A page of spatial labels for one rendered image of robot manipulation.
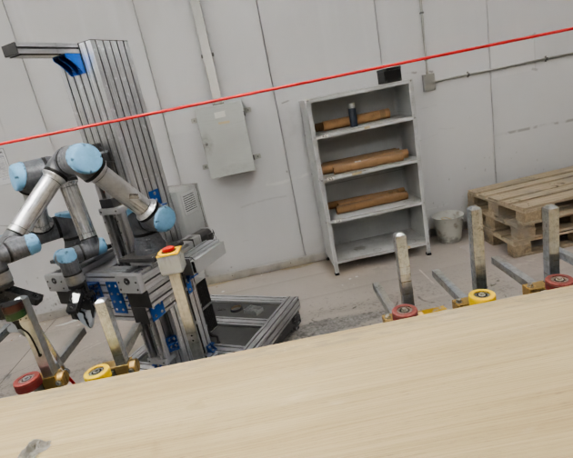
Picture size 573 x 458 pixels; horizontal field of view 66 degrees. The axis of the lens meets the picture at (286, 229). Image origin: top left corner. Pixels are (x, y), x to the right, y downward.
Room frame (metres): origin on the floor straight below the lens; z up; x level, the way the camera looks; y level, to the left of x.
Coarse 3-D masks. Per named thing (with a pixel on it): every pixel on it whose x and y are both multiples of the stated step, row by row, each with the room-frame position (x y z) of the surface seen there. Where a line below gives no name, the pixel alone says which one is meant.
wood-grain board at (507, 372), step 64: (448, 320) 1.14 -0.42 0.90; (512, 320) 1.07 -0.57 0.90; (128, 384) 1.14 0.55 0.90; (192, 384) 1.07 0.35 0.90; (256, 384) 1.02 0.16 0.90; (320, 384) 0.96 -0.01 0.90; (384, 384) 0.91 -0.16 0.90; (448, 384) 0.87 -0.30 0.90; (512, 384) 0.83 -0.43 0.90; (0, 448) 0.97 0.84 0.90; (64, 448) 0.92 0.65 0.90; (128, 448) 0.87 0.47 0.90; (192, 448) 0.83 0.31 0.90; (256, 448) 0.79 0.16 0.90; (320, 448) 0.75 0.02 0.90; (384, 448) 0.72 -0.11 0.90; (448, 448) 0.69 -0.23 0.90; (512, 448) 0.66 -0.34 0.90
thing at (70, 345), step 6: (78, 330) 1.68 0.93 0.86; (84, 330) 1.69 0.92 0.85; (72, 336) 1.63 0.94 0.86; (78, 336) 1.63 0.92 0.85; (66, 342) 1.59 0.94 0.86; (72, 342) 1.58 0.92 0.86; (78, 342) 1.62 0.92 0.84; (66, 348) 1.54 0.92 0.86; (72, 348) 1.56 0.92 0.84; (60, 354) 1.49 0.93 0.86; (66, 354) 1.52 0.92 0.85; (54, 360) 1.46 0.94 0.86; (36, 390) 1.29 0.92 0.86; (42, 390) 1.31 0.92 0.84
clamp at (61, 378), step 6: (60, 372) 1.35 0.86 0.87; (66, 372) 1.36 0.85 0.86; (42, 378) 1.33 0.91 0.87; (48, 378) 1.32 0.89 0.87; (54, 378) 1.32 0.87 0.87; (60, 378) 1.33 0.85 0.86; (66, 378) 1.35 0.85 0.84; (42, 384) 1.32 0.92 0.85; (48, 384) 1.32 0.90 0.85; (54, 384) 1.32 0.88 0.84; (60, 384) 1.33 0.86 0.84
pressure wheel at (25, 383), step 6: (30, 372) 1.32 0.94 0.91; (36, 372) 1.31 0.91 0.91; (18, 378) 1.30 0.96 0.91; (24, 378) 1.28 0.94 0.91; (30, 378) 1.29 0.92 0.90; (36, 378) 1.28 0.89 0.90; (18, 384) 1.26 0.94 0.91; (24, 384) 1.25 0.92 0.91; (30, 384) 1.26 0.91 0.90; (36, 384) 1.27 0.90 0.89; (18, 390) 1.25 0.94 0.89; (24, 390) 1.25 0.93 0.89; (30, 390) 1.25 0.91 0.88
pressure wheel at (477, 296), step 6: (468, 294) 1.25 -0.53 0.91; (474, 294) 1.25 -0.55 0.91; (480, 294) 1.23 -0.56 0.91; (486, 294) 1.23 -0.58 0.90; (492, 294) 1.22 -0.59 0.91; (468, 300) 1.25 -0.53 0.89; (474, 300) 1.22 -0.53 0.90; (480, 300) 1.20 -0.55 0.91; (486, 300) 1.20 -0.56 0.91; (492, 300) 1.20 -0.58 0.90
